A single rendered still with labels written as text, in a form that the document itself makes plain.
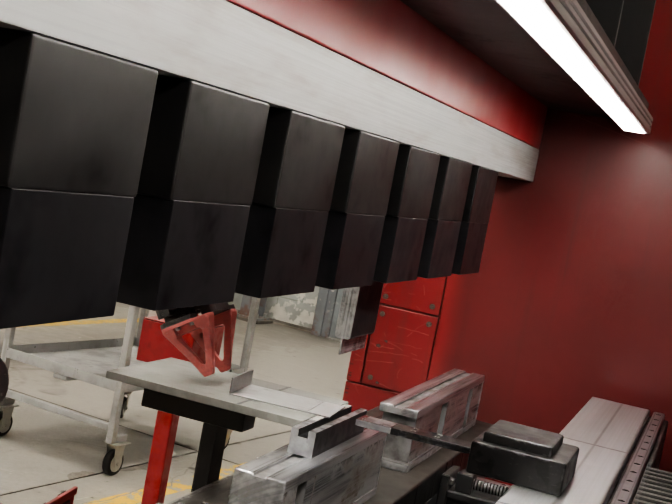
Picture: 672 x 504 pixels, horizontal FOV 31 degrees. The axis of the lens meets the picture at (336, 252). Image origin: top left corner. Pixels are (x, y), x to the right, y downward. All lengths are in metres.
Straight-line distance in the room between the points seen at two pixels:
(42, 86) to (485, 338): 1.71
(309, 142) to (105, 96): 0.37
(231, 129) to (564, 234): 1.42
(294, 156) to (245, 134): 0.12
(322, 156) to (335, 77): 0.07
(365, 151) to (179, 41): 0.46
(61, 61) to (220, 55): 0.21
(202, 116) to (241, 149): 0.08
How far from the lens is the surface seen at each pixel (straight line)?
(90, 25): 0.73
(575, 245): 2.28
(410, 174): 1.43
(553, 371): 2.30
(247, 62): 0.93
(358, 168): 1.24
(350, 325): 1.43
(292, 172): 1.06
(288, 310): 9.51
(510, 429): 1.44
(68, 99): 0.71
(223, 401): 1.46
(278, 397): 1.52
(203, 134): 0.88
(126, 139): 0.78
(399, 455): 1.82
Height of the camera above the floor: 1.30
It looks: 4 degrees down
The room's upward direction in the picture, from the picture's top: 11 degrees clockwise
